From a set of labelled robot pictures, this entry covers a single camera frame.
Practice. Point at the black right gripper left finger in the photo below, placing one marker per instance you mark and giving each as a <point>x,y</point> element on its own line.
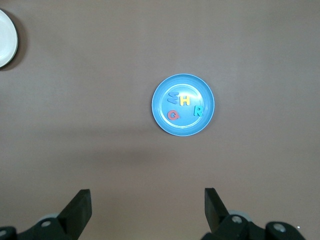
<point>77,212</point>

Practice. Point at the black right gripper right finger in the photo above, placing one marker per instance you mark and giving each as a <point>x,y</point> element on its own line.
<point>215,212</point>

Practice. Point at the teal uppercase letter R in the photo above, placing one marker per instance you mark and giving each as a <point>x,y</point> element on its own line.
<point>198,111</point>

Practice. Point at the red uppercase letter Q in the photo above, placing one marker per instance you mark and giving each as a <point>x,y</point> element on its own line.
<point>170,115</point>

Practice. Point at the yellow uppercase letter H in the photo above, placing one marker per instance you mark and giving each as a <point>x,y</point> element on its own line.
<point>182,100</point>

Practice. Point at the blue uppercase letter W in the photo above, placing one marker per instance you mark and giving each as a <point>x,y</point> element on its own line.
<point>172,96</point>

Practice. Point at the blue plastic plate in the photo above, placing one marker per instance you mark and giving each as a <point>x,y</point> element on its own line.
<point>182,130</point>

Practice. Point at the beige plastic plate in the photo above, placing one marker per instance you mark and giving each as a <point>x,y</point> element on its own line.
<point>6,37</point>

